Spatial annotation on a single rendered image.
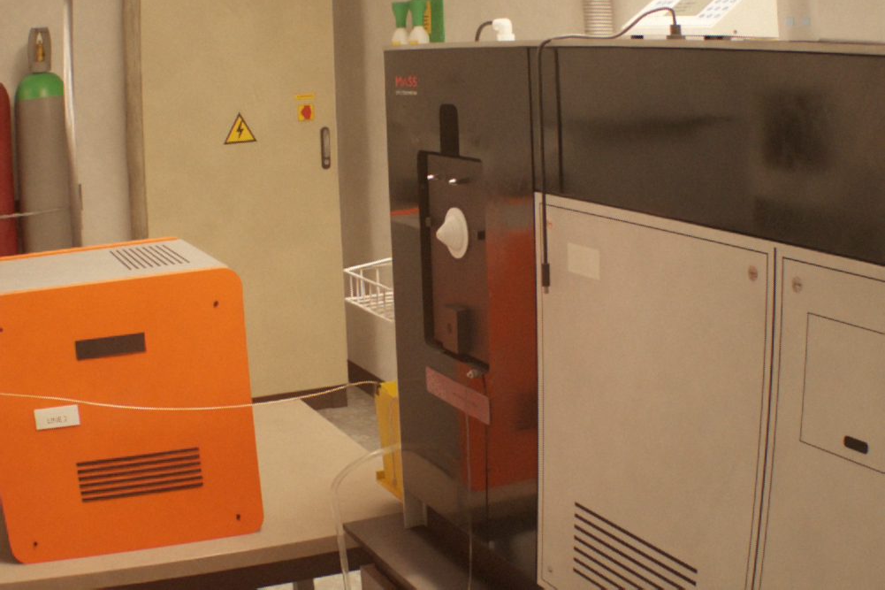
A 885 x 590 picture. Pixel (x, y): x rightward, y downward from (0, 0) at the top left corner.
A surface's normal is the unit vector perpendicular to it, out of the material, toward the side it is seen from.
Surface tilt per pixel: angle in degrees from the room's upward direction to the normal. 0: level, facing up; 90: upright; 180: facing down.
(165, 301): 90
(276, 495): 0
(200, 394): 90
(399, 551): 0
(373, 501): 0
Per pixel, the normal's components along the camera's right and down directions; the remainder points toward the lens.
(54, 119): 0.74, 0.09
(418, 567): -0.04, -0.98
